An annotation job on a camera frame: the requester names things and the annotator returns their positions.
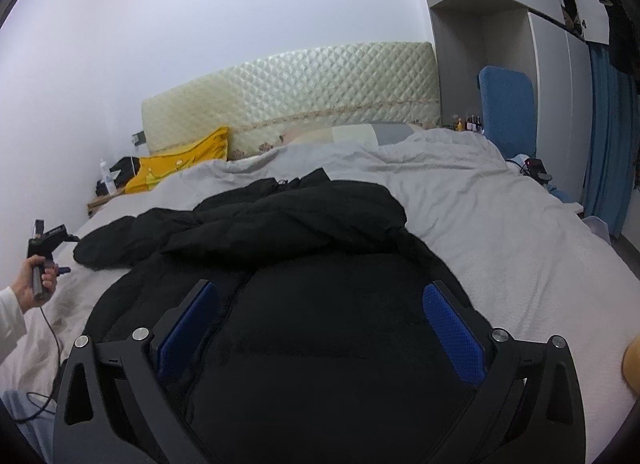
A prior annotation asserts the person's left hand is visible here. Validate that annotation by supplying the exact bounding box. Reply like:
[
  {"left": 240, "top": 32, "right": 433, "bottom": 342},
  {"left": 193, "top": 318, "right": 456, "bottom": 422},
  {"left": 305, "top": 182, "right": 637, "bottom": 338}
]
[{"left": 13, "top": 254, "right": 59, "bottom": 303}]

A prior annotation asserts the blue chair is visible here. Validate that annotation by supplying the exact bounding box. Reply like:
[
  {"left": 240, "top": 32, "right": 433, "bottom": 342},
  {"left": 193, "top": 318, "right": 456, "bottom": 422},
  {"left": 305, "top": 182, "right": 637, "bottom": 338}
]
[{"left": 477, "top": 65, "right": 542, "bottom": 161}]

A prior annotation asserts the white plastic bottle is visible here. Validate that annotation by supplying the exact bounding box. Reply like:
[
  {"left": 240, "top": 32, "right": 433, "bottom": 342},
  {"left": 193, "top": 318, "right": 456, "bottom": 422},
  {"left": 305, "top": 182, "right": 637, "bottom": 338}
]
[{"left": 98, "top": 159, "right": 117, "bottom": 196}]

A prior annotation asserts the black hanging garment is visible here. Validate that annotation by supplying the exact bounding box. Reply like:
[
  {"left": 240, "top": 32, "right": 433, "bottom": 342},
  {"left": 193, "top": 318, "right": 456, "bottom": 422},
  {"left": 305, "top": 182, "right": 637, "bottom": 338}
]
[{"left": 602, "top": 0, "right": 640, "bottom": 76}]

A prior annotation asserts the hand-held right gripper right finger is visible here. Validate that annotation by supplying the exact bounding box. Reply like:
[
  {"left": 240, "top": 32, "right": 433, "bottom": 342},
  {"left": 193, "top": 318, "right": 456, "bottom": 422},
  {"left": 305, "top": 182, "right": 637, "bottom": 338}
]
[{"left": 422, "top": 280, "right": 587, "bottom": 464}]

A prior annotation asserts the grey bed blanket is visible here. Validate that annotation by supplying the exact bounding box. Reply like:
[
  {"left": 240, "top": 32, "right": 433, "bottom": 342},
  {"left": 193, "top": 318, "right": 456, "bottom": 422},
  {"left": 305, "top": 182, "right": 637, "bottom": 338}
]
[{"left": 0, "top": 126, "right": 640, "bottom": 464}]

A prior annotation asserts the black cloth bundle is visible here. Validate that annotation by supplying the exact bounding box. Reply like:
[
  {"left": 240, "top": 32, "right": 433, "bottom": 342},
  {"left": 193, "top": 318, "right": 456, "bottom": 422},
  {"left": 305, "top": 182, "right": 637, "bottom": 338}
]
[{"left": 107, "top": 156, "right": 146, "bottom": 184}]

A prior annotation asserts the blue curtain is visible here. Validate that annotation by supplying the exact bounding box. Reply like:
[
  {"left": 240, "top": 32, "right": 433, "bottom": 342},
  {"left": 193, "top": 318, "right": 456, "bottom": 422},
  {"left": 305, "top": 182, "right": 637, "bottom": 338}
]
[{"left": 582, "top": 41, "right": 640, "bottom": 241}]

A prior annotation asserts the cream quilted headboard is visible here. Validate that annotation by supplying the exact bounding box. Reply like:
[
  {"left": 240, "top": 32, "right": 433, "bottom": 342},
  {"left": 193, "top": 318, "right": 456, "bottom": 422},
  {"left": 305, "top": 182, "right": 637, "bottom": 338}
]
[{"left": 141, "top": 41, "right": 442, "bottom": 161}]

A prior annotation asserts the row of small bottles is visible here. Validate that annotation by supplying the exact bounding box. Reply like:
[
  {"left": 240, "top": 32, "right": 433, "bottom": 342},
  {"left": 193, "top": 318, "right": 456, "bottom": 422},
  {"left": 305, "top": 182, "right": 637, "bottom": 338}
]
[{"left": 450, "top": 114, "right": 484, "bottom": 134}]

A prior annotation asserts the person's left forearm white sleeve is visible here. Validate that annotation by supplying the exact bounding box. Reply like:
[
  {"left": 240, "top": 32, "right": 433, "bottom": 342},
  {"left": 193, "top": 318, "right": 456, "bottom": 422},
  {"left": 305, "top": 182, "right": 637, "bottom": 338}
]
[{"left": 0, "top": 286, "right": 27, "bottom": 361}]

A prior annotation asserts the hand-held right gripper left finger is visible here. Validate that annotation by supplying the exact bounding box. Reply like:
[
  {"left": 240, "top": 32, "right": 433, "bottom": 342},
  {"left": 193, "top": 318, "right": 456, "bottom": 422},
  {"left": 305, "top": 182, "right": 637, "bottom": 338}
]
[{"left": 52, "top": 279, "right": 221, "bottom": 464}]

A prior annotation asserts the black electronic device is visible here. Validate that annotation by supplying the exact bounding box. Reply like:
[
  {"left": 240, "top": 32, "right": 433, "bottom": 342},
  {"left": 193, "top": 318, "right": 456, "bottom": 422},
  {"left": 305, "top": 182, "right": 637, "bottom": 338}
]
[{"left": 519, "top": 156, "right": 554, "bottom": 183}]

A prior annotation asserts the black puffer jacket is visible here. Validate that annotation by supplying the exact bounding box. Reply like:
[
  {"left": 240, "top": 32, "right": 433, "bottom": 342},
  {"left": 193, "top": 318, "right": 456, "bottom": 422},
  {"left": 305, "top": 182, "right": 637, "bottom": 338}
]
[{"left": 74, "top": 168, "right": 482, "bottom": 464}]

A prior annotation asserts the clear plastic storage box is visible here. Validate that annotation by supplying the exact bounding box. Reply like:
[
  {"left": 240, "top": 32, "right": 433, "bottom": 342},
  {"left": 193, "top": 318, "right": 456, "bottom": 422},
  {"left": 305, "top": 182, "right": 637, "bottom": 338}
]
[{"left": 579, "top": 215, "right": 614, "bottom": 246}]

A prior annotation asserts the yellow crown print pillow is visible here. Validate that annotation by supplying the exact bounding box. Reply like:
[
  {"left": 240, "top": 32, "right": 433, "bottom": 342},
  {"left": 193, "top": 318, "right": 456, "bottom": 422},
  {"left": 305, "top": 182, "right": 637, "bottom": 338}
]
[{"left": 124, "top": 126, "right": 231, "bottom": 194}]

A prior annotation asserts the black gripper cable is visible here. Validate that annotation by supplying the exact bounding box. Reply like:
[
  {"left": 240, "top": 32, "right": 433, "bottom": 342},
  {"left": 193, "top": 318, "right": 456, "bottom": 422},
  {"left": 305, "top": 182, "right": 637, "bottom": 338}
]
[{"left": 25, "top": 301, "right": 64, "bottom": 415}]

